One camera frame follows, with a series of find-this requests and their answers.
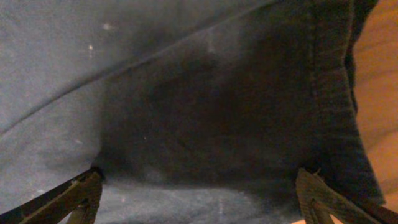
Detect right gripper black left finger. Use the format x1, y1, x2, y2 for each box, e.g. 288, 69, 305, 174
1, 168, 103, 224

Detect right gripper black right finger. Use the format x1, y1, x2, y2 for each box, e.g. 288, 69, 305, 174
295, 169, 397, 224

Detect navy blue shorts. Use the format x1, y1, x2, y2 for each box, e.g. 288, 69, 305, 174
1, 0, 384, 223

